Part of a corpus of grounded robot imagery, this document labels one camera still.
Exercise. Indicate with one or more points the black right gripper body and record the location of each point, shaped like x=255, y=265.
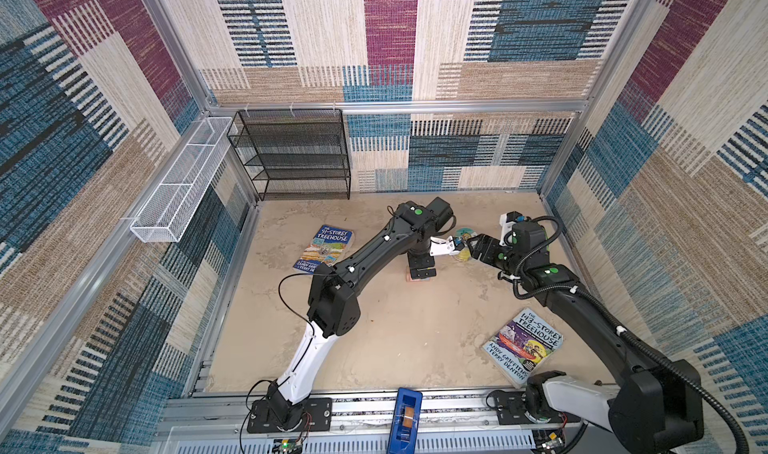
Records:
x=494, y=254

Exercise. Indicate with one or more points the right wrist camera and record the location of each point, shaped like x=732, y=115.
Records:
x=507, y=222

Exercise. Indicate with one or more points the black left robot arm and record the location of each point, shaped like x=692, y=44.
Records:
x=333, y=308

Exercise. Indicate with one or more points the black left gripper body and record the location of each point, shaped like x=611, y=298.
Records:
x=420, y=260

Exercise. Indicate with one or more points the sunflower seed can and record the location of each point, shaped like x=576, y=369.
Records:
x=461, y=237

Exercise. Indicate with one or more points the white wire mesh basket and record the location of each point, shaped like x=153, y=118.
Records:
x=168, y=212

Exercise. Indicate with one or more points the blue treehouse paperback book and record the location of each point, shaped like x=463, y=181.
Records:
x=327, y=247

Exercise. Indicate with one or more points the blue tool on rail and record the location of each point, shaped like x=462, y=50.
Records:
x=403, y=434

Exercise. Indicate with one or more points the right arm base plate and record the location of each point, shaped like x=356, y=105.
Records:
x=510, y=409

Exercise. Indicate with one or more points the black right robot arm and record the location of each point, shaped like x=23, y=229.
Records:
x=654, y=405

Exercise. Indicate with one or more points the black wire mesh shelf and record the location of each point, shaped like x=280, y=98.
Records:
x=294, y=154

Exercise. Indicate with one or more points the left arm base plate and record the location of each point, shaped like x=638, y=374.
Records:
x=272, y=416

